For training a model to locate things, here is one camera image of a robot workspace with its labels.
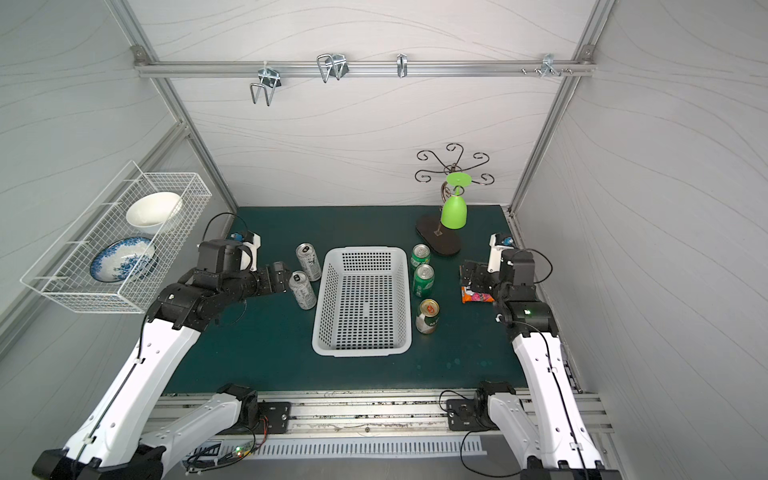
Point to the white wire wall basket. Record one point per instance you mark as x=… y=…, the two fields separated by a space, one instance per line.
x=62 y=272

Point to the white bowl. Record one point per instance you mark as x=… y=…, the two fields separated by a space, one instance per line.
x=155 y=212

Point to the white perforated plastic basket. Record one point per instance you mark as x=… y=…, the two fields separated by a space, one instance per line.
x=363 y=305

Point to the white slotted cable duct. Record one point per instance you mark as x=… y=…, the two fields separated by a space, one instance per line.
x=404 y=447

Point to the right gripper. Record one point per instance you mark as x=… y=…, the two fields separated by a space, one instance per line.
x=475 y=276

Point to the green plastic goblet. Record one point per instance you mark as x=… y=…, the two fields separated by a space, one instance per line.
x=454 y=211

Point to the fruit candy bag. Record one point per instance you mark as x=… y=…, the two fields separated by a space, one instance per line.
x=469 y=296

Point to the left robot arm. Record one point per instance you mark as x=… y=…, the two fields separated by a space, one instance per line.
x=110 y=443

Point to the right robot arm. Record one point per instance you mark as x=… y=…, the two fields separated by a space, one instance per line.
x=556 y=444

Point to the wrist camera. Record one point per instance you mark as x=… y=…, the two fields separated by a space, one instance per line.
x=510 y=258
x=238 y=252

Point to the black metal cup stand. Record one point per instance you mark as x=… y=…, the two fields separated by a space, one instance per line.
x=441 y=240

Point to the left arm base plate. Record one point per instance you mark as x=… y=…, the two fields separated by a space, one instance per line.
x=265 y=416

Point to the gold top green can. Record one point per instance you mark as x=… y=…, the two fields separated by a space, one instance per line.
x=428 y=316

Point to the metal hook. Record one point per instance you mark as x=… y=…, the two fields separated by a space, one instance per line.
x=332 y=65
x=268 y=81
x=402 y=65
x=547 y=68

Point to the aluminium top rail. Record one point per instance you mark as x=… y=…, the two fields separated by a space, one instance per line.
x=358 y=69

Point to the green can front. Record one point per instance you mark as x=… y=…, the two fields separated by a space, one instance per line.
x=423 y=280

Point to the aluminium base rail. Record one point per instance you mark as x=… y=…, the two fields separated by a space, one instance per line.
x=324 y=413

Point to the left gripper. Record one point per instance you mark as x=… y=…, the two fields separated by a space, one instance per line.
x=279 y=276

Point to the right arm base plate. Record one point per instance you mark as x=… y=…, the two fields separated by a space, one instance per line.
x=462 y=416

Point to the silver can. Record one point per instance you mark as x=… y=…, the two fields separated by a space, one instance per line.
x=309 y=261
x=302 y=290

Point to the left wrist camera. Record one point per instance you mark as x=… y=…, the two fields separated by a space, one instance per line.
x=238 y=252

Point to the silver can front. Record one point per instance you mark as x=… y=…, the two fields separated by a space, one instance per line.
x=302 y=290

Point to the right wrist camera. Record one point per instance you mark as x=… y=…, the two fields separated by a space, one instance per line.
x=510 y=258

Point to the blue patterned plate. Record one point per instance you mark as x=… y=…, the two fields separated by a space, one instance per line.
x=129 y=258

